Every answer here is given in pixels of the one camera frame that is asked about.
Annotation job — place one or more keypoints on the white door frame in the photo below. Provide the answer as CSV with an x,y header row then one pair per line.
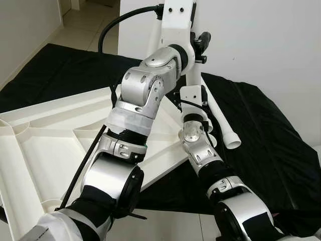
x,y
70,5

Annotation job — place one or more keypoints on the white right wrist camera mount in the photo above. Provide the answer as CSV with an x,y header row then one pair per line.
x,y
193,98

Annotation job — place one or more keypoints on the black table cloth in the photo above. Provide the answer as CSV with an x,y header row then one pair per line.
x,y
271,165

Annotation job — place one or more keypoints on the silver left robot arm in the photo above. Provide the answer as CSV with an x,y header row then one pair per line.
x,y
145,85

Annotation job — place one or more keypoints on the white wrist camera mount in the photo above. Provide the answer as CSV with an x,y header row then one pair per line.
x,y
178,15
193,98

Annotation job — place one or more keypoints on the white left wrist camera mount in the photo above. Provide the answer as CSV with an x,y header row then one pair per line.
x,y
178,15

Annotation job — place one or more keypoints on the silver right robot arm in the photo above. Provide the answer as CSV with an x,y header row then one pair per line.
x,y
225,201

